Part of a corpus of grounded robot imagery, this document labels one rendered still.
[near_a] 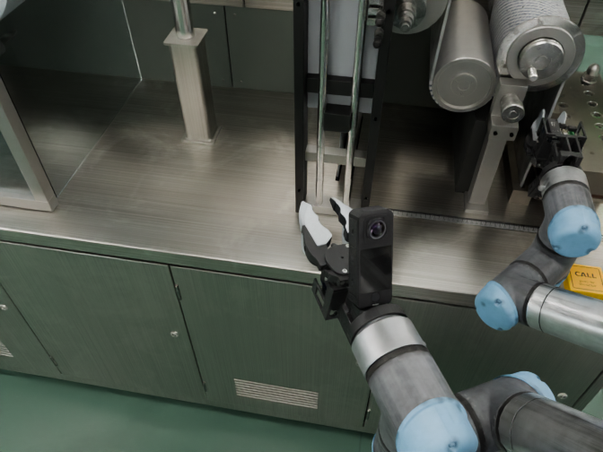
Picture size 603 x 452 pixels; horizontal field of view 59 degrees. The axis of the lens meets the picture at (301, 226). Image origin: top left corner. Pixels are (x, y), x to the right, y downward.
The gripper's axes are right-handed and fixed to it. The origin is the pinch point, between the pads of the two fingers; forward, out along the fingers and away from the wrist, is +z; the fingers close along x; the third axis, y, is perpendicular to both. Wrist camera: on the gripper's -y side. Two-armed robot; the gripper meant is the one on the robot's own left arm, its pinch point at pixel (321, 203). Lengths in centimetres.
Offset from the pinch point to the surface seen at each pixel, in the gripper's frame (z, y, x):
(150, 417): 40, 128, -25
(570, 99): 33, 10, 78
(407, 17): 25.5, -14.0, 22.5
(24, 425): 51, 134, -65
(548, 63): 19, -8, 50
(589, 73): 38, 7, 86
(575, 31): 19, -14, 53
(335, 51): 30.7, -5.9, 13.3
